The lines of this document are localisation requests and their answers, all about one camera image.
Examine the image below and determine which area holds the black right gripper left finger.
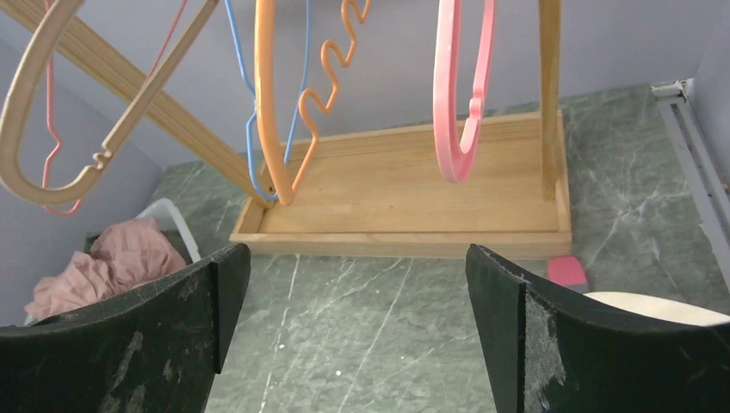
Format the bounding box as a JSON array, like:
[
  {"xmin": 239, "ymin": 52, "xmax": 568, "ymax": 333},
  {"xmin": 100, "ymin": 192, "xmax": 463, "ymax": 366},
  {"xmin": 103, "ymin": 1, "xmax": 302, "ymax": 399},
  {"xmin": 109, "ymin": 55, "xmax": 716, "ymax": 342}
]
[{"xmin": 1, "ymin": 243, "xmax": 251, "ymax": 412}]

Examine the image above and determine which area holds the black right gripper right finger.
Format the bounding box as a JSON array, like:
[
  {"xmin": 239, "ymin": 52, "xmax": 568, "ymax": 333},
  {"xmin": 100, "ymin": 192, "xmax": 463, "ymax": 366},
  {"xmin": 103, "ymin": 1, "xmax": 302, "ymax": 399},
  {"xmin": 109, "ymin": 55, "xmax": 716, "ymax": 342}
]
[{"xmin": 465, "ymin": 244, "xmax": 729, "ymax": 412}]

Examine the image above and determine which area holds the pink pleated skirt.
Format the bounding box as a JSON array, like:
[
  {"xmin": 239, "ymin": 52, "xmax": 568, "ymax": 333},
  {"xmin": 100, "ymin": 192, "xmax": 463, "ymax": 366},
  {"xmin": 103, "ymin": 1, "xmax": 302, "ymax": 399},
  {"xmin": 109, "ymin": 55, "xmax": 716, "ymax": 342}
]
[{"xmin": 25, "ymin": 217, "xmax": 187, "ymax": 321}]

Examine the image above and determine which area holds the thick pink plastic hanger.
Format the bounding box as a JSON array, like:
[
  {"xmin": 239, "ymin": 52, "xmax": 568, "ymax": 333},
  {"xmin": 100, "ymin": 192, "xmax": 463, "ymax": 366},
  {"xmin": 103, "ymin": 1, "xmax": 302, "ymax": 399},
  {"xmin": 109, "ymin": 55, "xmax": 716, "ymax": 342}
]
[{"xmin": 432, "ymin": 0, "xmax": 497, "ymax": 183}]

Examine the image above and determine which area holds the beige wooden hanger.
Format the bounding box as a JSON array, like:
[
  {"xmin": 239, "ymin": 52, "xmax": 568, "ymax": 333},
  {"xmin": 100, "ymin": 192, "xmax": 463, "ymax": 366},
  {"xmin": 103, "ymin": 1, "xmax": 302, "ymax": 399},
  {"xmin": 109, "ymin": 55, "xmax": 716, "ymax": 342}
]
[{"xmin": 1, "ymin": 1, "xmax": 218, "ymax": 206}]

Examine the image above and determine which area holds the orange wavy plastic hanger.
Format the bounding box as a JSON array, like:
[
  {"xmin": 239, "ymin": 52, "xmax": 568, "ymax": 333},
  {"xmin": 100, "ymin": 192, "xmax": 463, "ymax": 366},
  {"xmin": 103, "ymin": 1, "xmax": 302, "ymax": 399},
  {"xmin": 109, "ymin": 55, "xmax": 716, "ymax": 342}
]
[{"xmin": 254, "ymin": 0, "xmax": 372, "ymax": 206}]

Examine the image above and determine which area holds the small pink block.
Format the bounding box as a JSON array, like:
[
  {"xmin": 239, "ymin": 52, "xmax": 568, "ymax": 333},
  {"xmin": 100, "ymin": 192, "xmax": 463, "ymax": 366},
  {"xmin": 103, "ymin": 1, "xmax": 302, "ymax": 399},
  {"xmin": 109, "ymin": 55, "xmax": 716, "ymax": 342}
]
[{"xmin": 547, "ymin": 256, "xmax": 589, "ymax": 293}]

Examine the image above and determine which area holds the cream cylinder with orange base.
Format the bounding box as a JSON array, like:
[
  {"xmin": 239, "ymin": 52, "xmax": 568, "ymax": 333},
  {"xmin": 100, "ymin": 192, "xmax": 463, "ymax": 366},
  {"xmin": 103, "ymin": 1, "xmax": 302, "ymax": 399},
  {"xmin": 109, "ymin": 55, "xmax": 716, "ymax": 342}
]
[{"xmin": 585, "ymin": 292, "xmax": 729, "ymax": 326}]

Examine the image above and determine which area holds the white plastic laundry basket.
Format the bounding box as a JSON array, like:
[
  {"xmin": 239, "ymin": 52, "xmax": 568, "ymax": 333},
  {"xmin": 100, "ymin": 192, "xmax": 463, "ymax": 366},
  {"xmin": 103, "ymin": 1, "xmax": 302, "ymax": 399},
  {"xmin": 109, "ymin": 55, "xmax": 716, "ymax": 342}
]
[{"xmin": 136, "ymin": 198, "xmax": 201, "ymax": 264}]

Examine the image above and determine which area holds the wooden clothes rack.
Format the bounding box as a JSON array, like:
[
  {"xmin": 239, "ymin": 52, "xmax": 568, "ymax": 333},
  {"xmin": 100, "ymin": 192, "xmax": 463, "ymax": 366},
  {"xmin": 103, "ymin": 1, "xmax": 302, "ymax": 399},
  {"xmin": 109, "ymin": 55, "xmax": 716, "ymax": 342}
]
[{"xmin": 1, "ymin": 1, "xmax": 572, "ymax": 259}]

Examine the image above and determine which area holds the thin pink wire hanger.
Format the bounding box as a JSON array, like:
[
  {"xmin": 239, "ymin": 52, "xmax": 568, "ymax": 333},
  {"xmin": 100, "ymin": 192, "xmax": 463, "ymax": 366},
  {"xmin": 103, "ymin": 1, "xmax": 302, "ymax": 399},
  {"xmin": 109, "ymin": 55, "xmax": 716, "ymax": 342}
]
[{"xmin": 41, "ymin": 0, "xmax": 189, "ymax": 188}]

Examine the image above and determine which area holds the grey aluminium rail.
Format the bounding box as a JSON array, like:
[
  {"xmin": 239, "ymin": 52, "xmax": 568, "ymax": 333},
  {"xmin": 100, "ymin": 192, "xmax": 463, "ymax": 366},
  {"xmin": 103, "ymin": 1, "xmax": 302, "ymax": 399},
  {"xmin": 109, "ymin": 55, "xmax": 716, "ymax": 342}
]
[{"xmin": 651, "ymin": 81, "xmax": 729, "ymax": 281}]

